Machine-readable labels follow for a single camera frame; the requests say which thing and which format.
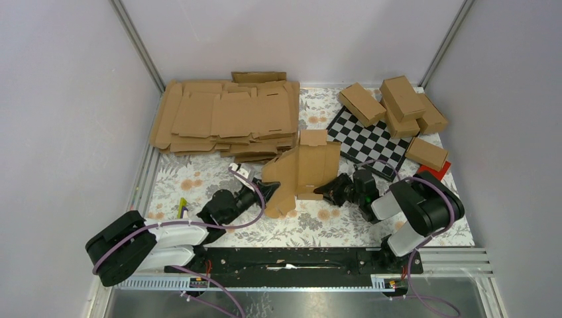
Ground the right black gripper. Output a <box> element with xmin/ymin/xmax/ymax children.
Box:
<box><xmin>313</xmin><ymin>172</ymin><xmax>364</xmax><ymax>207</ymax></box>

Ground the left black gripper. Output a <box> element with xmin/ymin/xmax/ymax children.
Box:
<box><xmin>223</xmin><ymin>178</ymin><xmax>280</xmax><ymax>225</ymax></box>

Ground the brown cardboard box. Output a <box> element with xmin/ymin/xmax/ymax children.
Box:
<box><xmin>262</xmin><ymin>129</ymin><xmax>341</xmax><ymax>219</ymax></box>

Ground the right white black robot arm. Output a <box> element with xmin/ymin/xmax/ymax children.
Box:
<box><xmin>313</xmin><ymin>169</ymin><xmax>465</xmax><ymax>273</ymax></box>

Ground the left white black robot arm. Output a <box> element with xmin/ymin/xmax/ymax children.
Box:
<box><xmin>85</xmin><ymin>178</ymin><xmax>280</xmax><ymax>287</ymax></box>

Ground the folded brown box near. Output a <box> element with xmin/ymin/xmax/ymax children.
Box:
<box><xmin>405</xmin><ymin>137</ymin><xmax>449</xmax><ymax>171</ymax></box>

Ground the folded brown box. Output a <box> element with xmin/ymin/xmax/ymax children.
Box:
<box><xmin>338</xmin><ymin>83</ymin><xmax>386</xmax><ymax>127</ymax></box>
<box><xmin>380</xmin><ymin>76</ymin><xmax>426</xmax><ymax>122</ymax></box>
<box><xmin>416</xmin><ymin>93</ymin><xmax>449</xmax><ymax>135</ymax></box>
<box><xmin>380</xmin><ymin>97</ymin><xmax>420</xmax><ymax>138</ymax></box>
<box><xmin>405</xmin><ymin>137</ymin><xmax>449</xmax><ymax>171</ymax></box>

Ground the folded brown box far left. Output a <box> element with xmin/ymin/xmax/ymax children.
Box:
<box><xmin>338</xmin><ymin>83</ymin><xmax>386</xmax><ymax>127</ymax></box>

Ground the folded brown box middle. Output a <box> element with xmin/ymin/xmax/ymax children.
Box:
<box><xmin>380</xmin><ymin>97</ymin><xmax>420</xmax><ymax>138</ymax></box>

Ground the red box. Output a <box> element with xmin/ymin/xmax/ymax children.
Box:
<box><xmin>417</xmin><ymin>160</ymin><xmax>452</xmax><ymax>181</ymax></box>

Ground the folded brown box top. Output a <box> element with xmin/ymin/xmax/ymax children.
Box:
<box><xmin>380</xmin><ymin>76</ymin><xmax>426</xmax><ymax>122</ymax></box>

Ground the folded brown box right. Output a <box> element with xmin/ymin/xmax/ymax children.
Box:
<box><xmin>416</xmin><ymin>93</ymin><xmax>449</xmax><ymax>135</ymax></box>

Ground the black white checkerboard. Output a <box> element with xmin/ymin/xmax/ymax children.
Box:
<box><xmin>327</xmin><ymin>108</ymin><xmax>412</xmax><ymax>182</ymax></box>

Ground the floral patterned table mat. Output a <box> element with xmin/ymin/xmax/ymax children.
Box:
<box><xmin>144</xmin><ymin>87</ymin><xmax>476</xmax><ymax>249</ymax></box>

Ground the stack of flat cardboard blanks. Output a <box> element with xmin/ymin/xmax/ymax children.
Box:
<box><xmin>149</xmin><ymin>72</ymin><xmax>300</xmax><ymax>162</ymax></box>

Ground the yellow green small tool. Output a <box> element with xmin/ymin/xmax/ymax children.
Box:
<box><xmin>177</xmin><ymin>197</ymin><xmax>188</xmax><ymax>219</ymax></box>

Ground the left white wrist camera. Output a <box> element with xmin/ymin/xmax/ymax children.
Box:
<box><xmin>229</xmin><ymin>162</ymin><xmax>254</xmax><ymax>187</ymax></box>

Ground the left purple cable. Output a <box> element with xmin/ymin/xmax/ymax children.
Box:
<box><xmin>92</xmin><ymin>166</ymin><xmax>266</xmax><ymax>318</ymax></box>

